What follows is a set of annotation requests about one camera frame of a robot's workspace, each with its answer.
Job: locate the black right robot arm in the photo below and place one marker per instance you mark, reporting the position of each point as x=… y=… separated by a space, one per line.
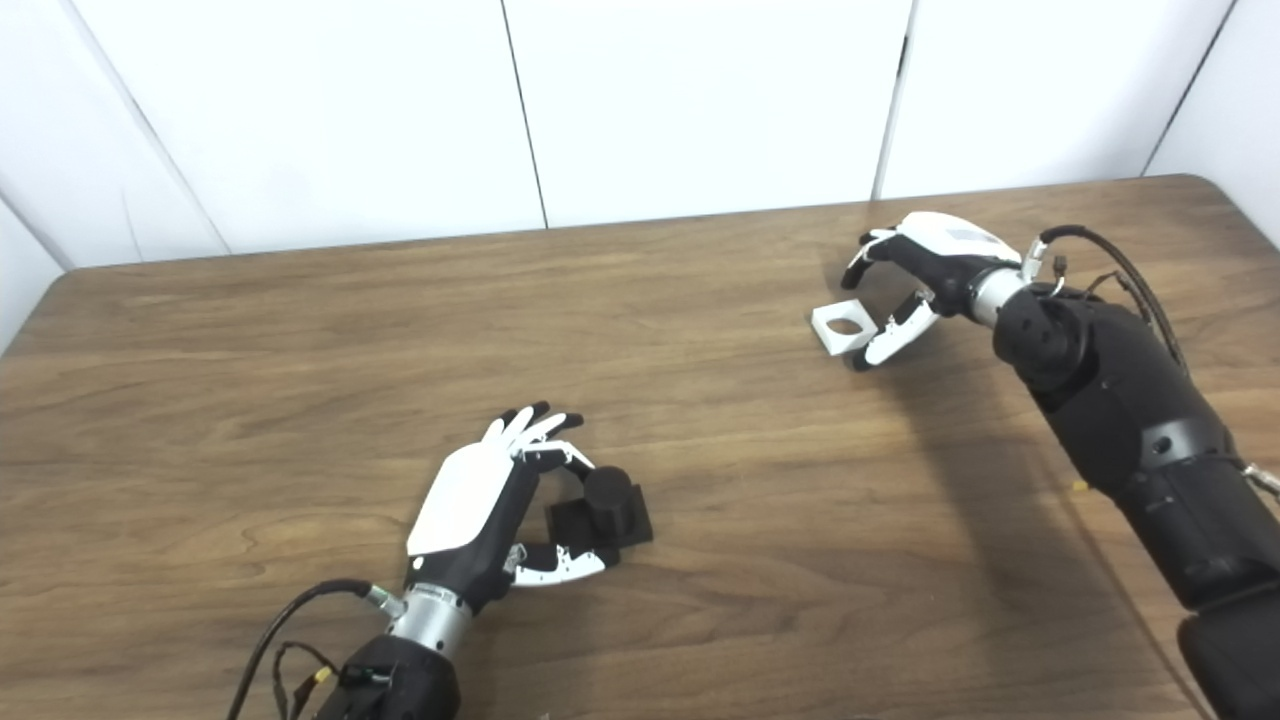
x=1130 y=410

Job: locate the black peg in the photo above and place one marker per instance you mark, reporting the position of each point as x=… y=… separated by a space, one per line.
x=610 y=510

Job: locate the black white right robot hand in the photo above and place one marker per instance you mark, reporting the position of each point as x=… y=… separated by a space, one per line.
x=950 y=250

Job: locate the white square piece with hole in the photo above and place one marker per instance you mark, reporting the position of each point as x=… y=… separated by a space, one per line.
x=830 y=340

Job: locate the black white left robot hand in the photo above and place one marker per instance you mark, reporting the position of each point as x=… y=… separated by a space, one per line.
x=465 y=500

